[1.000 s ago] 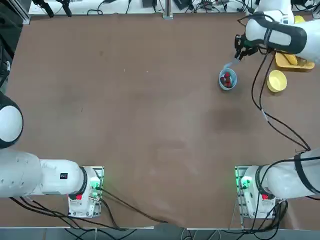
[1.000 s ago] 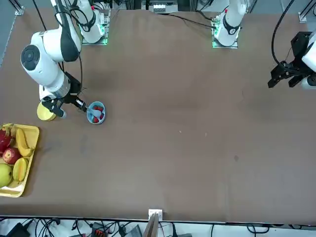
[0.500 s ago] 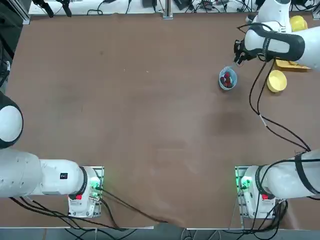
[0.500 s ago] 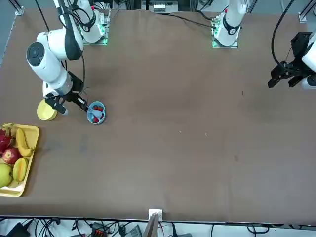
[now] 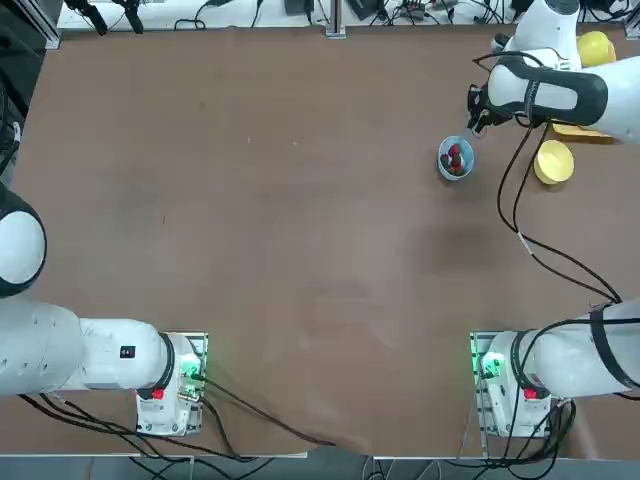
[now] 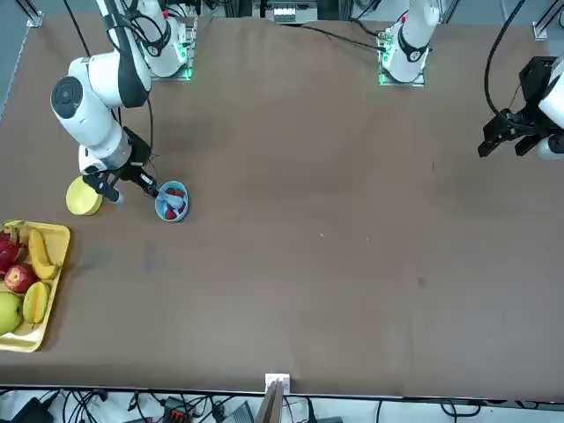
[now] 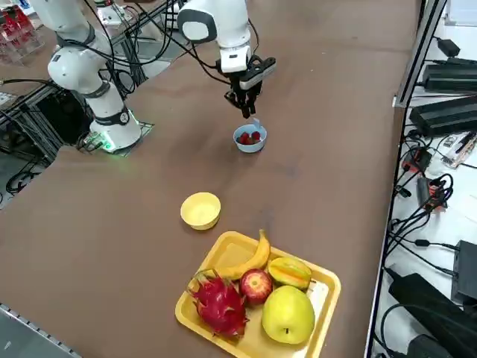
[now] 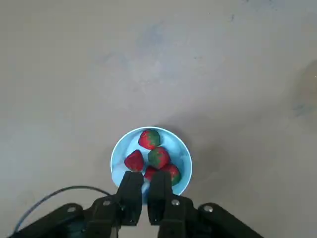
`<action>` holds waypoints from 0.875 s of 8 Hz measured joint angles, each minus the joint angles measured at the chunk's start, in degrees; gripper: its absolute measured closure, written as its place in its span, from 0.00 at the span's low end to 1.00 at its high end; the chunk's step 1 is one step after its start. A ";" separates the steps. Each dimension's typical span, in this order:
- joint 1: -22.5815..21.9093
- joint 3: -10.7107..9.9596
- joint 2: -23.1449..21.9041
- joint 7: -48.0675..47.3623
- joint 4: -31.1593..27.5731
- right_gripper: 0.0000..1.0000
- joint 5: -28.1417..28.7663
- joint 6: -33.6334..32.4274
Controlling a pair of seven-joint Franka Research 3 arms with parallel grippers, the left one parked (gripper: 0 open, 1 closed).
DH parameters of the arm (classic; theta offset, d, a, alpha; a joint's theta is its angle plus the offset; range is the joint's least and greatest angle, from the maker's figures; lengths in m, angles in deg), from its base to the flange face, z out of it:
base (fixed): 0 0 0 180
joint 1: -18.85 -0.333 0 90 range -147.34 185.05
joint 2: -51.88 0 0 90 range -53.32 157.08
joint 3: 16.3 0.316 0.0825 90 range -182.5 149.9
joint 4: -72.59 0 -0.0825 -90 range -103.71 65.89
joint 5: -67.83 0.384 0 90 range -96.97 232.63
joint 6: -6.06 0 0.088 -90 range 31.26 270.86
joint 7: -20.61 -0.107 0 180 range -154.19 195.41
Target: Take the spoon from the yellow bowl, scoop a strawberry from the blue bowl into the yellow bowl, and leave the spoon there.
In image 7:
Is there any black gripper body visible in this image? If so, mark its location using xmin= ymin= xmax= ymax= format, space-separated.
xmin=225 ymin=71 xmax=262 ymax=98

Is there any light blue bowl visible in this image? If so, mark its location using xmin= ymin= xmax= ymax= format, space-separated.
xmin=233 ymin=125 xmax=268 ymax=154

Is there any yellow bowl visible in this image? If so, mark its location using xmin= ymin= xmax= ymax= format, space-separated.
xmin=180 ymin=192 xmax=221 ymax=230

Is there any yellow plastic tray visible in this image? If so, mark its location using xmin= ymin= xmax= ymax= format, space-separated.
xmin=174 ymin=230 xmax=342 ymax=358

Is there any yellow banana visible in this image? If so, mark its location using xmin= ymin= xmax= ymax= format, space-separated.
xmin=215 ymin=228 xmax=271 ymax=281

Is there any yellow starfruit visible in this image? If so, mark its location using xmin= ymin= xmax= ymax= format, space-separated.
xmin=266 ymin=257 xmax=313 ymax=292

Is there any orange and black connector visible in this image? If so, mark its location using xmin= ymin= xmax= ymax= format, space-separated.
xmin=416 ymin=177 xmax=448 ymax=213
xmin=402 ymin=147 xmax=433 ymax=173

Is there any red apple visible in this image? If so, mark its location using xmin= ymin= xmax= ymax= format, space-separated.
xmin=238 ymin=268 xmax=274 ymax=307

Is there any long black ribbed power brick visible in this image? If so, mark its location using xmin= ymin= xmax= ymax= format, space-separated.
xmin=409 ymin=97 xmax=477 ymax=136
xmin=423 ymin=63 xmax=477 ymax=94

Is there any red dragon fruit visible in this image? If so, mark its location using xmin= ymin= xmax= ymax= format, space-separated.
xmin=186 ymin=268 xmax=250 ymax=341

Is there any small black power adapter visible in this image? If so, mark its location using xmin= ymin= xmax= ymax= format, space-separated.
xmin=435 ymin=37 xmax=461 ymax=57

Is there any circuit board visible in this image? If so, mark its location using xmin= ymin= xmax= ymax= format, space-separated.
xmin=441 ymin=132 xmax=477 ymax=169

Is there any clear rack with red boxes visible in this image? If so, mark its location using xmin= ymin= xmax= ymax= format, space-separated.
xmin=0 ymin=7 xmax=46 ymax=64

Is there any black box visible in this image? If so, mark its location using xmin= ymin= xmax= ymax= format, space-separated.
xmin=450 ymin=240 xmax=477 ymax=304

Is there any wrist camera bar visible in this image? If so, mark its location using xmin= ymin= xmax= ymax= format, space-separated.
xmin=240 ymin=57 xmax=277 ymax=91

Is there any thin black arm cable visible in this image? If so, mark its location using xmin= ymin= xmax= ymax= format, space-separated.
xmin=83 ymin=0 xmax=262 ymax=100

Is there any aluminium camera post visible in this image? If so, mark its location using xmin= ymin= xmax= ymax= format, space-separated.
xmin=394 ymin=0 xmax=448 ymax=109

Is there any aluminium rail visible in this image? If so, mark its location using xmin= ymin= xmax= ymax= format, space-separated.
xmin=0 ymin=302 xmax=81 ymax=358

